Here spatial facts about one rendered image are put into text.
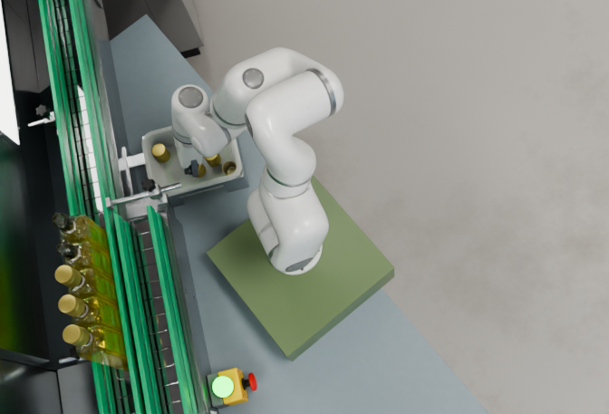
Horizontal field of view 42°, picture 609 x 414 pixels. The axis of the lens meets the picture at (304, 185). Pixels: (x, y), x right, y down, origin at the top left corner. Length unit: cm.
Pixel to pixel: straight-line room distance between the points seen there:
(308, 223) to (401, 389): 58
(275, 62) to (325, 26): 160
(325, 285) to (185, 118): 48
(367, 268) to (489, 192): 103
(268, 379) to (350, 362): 19
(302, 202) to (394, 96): 149
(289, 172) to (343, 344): 64
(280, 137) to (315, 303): 60
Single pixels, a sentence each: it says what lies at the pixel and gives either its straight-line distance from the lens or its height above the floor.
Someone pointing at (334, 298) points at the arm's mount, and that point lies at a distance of 173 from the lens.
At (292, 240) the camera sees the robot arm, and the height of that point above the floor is 124.
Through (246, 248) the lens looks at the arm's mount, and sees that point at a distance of 179.
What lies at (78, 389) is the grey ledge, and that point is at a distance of 180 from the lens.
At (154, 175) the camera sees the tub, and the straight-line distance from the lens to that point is 191.
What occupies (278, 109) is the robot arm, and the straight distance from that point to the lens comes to 123.
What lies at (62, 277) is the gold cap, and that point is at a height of 116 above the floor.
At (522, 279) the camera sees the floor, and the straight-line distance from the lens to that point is 263.
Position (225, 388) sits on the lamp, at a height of 85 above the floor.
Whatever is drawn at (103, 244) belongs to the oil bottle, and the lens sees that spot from 172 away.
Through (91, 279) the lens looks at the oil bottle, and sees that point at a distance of 160.
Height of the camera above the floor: 254
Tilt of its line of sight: 70 degrees down
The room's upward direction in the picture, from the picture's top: 19 degrees counter-clockwise
